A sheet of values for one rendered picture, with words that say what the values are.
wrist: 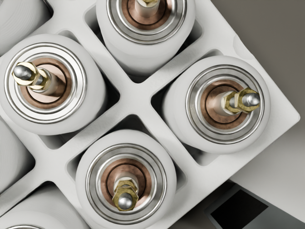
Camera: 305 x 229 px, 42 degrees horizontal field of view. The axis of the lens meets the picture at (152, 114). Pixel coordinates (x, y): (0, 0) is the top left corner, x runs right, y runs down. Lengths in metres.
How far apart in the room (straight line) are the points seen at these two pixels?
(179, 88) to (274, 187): 0.34
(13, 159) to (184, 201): 0.19
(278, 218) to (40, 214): 0.25
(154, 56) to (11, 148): 0.18
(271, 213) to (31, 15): 0.34
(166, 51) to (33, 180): 0.20
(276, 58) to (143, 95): 0.29
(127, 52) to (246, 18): 0.32
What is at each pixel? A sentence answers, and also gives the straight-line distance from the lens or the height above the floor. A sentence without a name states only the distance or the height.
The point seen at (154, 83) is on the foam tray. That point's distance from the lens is 0.45.
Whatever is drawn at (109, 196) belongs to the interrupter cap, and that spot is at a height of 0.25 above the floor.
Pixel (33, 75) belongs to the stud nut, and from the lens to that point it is 0.31.
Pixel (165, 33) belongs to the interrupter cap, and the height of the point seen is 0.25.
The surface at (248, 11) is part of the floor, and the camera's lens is 0.67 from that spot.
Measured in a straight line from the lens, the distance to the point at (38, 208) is 0.41.
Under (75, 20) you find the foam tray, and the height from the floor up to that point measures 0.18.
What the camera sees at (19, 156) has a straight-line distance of 0.47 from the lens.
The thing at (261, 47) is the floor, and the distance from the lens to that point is 0.67.
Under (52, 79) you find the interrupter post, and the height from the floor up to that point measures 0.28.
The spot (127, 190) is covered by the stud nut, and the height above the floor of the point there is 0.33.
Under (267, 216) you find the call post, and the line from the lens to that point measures 0.48.
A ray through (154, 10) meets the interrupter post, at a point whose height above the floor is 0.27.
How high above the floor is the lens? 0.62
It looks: 87 degrees down
